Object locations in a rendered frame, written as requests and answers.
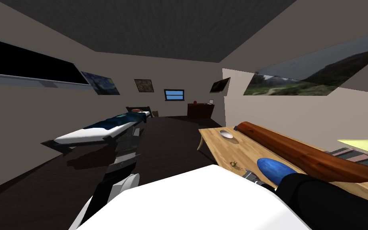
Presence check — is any large landscape picture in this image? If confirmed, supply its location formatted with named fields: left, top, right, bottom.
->
left=243, top=30, right=368, bottom=97

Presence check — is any red-brown wooden long block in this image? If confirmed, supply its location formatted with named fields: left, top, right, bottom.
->
left=235, top=121, right=368, bottom=184

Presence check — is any brown framed painting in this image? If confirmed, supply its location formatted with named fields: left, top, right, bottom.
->
left=134, top=78, right=155, bottom=93

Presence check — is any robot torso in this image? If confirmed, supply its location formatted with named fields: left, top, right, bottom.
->
left=68, top=164, right=313, bottom=230

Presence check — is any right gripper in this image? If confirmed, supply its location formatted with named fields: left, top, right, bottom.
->
left=243, top=169, right=276, bottom=192

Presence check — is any blue oval bowl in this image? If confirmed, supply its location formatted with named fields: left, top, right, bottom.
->
left=256, top=158, right=298, bottom=186

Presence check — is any striped rug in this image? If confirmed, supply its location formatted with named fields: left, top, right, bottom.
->
left=324, top=147, right=368, bottom=171

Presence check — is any dark framed painting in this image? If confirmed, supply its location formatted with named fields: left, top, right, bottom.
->
left=209, top=77, right=231, bottom=95

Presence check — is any bed with blue blanket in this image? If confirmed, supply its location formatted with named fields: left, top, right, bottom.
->
left=40, top=106, right=153, bottom=157

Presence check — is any black wall screen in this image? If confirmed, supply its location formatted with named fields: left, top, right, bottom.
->
left=0, top=35, right=91, bottom=89

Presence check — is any blue starry night painting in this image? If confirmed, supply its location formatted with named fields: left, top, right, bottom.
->
left=80, top=71, right=121, bottom=96

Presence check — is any blue window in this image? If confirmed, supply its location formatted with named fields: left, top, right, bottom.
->
left=163, top=89, right=185, bottom=102

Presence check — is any light wooden table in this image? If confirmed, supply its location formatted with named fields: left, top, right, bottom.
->
left=197, top=126, right=368, bottom=209

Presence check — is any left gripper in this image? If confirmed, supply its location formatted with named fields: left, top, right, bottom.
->
left=109, top=127, right=144, bottom=174

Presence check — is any dark brown dresser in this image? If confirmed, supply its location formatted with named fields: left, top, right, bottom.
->
left=187, top=99, right=216, bottom=120

